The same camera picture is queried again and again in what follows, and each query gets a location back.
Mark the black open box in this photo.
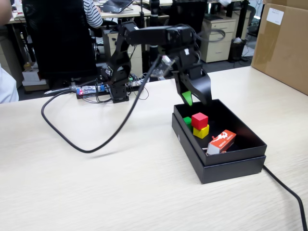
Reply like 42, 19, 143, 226
171, 113, 267, 185

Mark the white shipping label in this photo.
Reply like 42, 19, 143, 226
266, 7, 284, 26

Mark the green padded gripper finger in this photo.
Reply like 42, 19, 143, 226
174, 72, 194, 107

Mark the green wooden cube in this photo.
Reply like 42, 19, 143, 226
182, 116, 193, 132

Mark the bare forearm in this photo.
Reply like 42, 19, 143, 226
0, 0, 13, 26

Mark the large cardboard box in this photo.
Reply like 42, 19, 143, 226
250, 0, 308, 96

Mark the beige office desk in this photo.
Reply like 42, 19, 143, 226
100, 4, 152, 19

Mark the orange matchbox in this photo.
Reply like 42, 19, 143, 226
206, 129, 237, 156

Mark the black inner box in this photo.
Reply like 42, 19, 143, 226
173, 98, 268, 167

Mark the red wooden cube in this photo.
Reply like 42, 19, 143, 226
191, 112, 209, 129

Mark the person in white shirt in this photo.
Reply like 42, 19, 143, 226
0, 63, 20, 104

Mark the beige three drawer cabinet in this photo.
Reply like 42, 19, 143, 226
197, 18, 237, 64

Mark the black swivel office chair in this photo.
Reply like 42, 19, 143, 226
160, 0, 208, 73

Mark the black trash bin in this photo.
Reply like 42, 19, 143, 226
228, 37, 247, 64

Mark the black table cable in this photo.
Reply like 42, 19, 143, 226
262, 165, 308, 231

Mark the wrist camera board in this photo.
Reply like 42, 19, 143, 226
151, 54, 179, 79

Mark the black laptop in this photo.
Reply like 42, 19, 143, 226
99, 0, 134, 14

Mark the thin black stand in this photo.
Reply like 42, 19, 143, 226
139, 0, 147, 29

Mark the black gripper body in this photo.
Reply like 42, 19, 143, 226
172, 46, 205, 80

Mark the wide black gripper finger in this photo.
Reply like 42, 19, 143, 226
185, 69, 213, 107

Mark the white carton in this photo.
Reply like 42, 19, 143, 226
22, 69, 42, 82

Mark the yellow wooden cube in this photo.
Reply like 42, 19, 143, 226
192, 124, 210, 140

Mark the thick black camera cable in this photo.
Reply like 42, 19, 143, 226
40, 56, 161, 154

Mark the wide black office chair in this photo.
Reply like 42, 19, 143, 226
21, 0, 99, 89

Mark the thick black pole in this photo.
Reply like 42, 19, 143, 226
148, 0, 161, 82

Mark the person in striped shirt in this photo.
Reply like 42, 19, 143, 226
82, 0, 104, 28

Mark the robot control board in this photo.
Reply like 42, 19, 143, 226
76, 81, 145, 101

